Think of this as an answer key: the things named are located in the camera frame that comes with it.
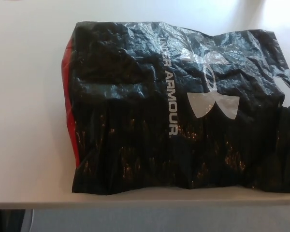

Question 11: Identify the dark furniture piece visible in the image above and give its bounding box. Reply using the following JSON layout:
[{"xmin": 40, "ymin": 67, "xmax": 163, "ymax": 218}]
[{"xmin": 0, "ymin": 209, "xmax": 35, "ymax": 232}]

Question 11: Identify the black Under Armour plastic bag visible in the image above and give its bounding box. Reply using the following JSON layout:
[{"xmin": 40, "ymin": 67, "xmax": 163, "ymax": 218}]
[{"xmin": 58, "ymin": 20, "xmax": 290, "ymax": 196}]

